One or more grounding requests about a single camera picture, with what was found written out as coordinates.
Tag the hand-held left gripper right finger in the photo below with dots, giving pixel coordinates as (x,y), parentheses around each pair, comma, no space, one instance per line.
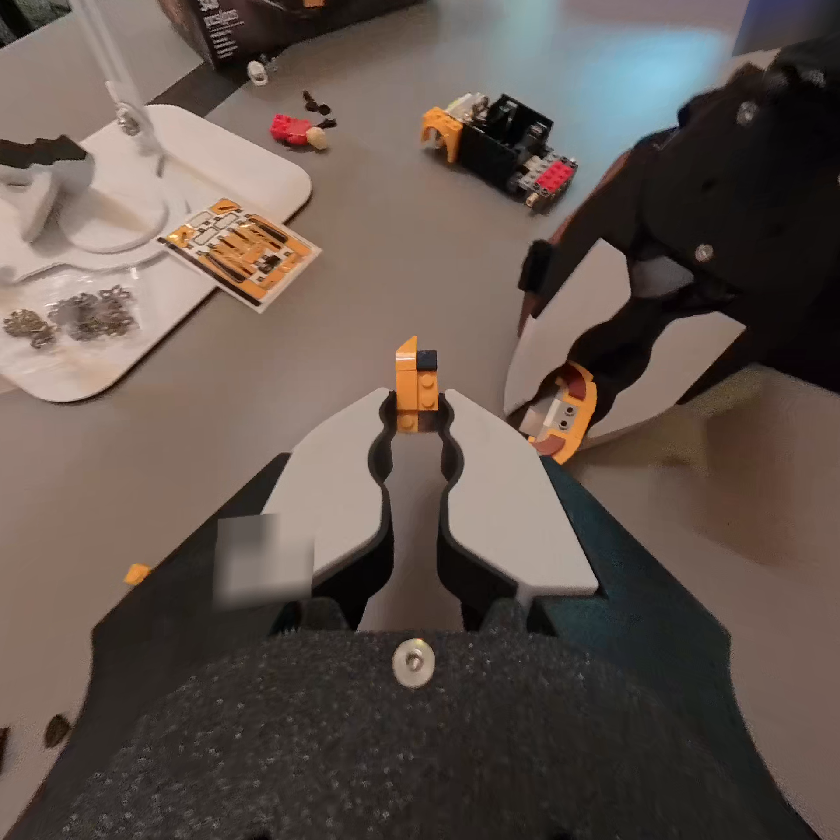
(512,512)

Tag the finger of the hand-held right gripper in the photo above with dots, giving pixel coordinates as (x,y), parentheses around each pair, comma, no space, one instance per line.
(682,354)
(558,308)

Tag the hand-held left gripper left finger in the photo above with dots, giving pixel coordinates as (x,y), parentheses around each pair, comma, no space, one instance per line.
(334,485)

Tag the orange lego wheel arch assembly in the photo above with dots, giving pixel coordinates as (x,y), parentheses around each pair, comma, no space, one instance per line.
(571,420)

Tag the orange lego plate stack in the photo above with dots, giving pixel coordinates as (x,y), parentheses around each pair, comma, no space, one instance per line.
(413,387)

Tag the black lego car chassis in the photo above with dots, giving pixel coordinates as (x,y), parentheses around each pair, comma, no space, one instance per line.
(499,151)

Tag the orange lego clip plate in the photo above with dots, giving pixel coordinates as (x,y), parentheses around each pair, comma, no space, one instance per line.
(136,573)

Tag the orange lego sticker sheet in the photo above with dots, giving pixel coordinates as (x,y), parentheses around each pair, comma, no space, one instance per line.
(243,253)

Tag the black lego slope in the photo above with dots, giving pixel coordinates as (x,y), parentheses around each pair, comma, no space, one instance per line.
(57,730)
(2,748)

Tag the white lego piece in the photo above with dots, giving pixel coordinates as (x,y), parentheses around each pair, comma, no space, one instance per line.
(258,71)

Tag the lego set box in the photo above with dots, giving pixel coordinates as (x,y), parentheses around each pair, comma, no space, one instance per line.
(275,26)

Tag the beige minifigure head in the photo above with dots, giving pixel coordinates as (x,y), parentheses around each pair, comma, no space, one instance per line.
(318,138)

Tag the clear bag of dark pieces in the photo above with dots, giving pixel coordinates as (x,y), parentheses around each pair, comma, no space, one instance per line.
(85,315)

